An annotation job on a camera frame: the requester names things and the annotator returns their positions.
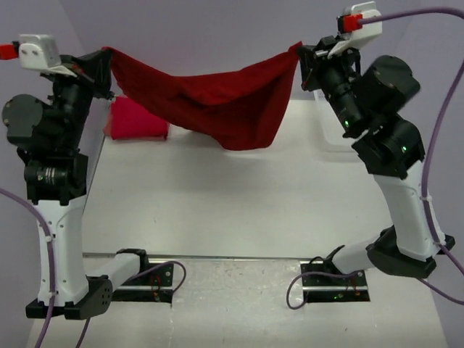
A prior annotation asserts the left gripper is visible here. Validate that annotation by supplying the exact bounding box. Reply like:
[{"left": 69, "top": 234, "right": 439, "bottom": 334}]
[{"left": 46, "top": 47, "right": 114, "bottom": 151}]

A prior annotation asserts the dark red t shirt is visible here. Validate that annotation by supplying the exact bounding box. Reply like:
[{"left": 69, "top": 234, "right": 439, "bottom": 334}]
[{"left": 110, "top": 43, "right": 302, "bottom": 151}]

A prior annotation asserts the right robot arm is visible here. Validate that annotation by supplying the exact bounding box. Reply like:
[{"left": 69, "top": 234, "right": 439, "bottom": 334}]
[{"left": 297, "top": 36, "right": 455, "bottom": 285}]

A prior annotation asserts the white plastic basket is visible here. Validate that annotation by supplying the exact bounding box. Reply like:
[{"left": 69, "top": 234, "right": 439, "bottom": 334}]
[{"left": 313, "top": 90, "right": 355, "bottom": 153}]

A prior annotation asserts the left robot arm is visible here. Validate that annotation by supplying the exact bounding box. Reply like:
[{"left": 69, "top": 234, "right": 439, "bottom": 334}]
[{"left": 1, "top": 49, "right": 151, "bottom": 320}]

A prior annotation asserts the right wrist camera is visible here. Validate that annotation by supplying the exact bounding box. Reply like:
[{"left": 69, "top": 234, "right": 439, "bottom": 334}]
[{"left": 337, "top": 1, "right": 383, "bottom": 49}]

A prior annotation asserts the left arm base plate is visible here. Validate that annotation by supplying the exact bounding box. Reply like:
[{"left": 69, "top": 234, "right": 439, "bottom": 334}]
[{"left": 112, "top": 264, "right": 174, "bottom": 304}]

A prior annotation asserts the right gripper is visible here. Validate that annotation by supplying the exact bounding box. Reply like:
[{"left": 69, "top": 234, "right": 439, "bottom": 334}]
[{"left": 299, "top": 32, "right": 366, "bottom": 133}]

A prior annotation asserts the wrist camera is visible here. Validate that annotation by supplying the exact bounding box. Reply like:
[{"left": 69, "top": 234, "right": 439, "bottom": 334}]
[
  {"left": 1, "top": 34, "right": 62, "bottom": 74},
  {"left": 337, "top": 1, "right": 383, "bottom": 49}
]

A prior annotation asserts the folded bright red shirt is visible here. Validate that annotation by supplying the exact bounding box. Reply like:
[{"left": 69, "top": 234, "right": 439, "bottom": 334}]
[{"left": 103, "top": 96, "right": 170, "bottom": 141}]

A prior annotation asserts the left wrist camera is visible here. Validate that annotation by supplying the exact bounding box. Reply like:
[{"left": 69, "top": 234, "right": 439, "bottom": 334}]
[{"left": 1, "top": 34, "right": 62, "bottom": 74}]

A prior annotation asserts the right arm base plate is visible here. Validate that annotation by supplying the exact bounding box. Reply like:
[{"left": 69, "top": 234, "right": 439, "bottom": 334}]
[{"left": 300, "top": 259, "right": 368, "bottom": 289}]

